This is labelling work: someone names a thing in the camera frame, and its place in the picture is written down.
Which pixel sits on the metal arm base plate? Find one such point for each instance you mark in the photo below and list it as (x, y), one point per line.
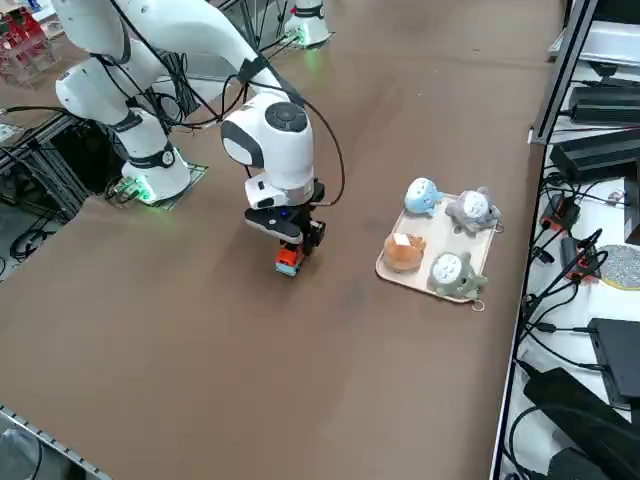
(325, 40)
(199, 172)

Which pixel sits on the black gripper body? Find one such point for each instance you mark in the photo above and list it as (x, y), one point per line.
(310, 212)

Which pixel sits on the clear acrylic rack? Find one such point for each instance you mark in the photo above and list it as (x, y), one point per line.
(25, 45)

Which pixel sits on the black aluminium frame stand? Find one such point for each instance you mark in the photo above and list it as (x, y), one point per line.
(55, 155)

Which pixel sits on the orange-and-blue toy bus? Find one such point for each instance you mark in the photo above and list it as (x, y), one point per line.
(287, 262)

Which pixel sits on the grey round disc yellow rim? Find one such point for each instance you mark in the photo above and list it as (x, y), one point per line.
(622, 267)

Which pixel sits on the grey metal box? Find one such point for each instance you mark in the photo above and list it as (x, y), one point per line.
(610, 45)

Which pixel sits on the long black power adapter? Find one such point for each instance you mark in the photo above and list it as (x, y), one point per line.
(585, 420)

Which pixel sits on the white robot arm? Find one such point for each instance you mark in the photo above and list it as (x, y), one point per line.
(310, 20)
(270, 145)

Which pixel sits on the blue round plush toy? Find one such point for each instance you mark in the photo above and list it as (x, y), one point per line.
(420, 197)

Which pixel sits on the black orange power plug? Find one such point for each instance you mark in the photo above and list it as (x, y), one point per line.
(562, 212)
(580, 260)

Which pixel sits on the beige plastic tray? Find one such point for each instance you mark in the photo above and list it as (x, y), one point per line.
(437, 232)

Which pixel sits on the aluminium table edge rail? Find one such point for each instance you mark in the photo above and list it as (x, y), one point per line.
(50, 442)

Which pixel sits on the brown plush toy white hat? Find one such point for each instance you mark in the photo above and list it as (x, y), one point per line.
(402, 255)

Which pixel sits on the aluminium camera post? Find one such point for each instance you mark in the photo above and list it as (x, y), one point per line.
(560, 75)

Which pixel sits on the grey-green plush toy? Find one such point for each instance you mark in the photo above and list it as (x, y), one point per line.
(450, 275)

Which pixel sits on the grey plush toy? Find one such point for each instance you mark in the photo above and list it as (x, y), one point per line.
(472, 210)

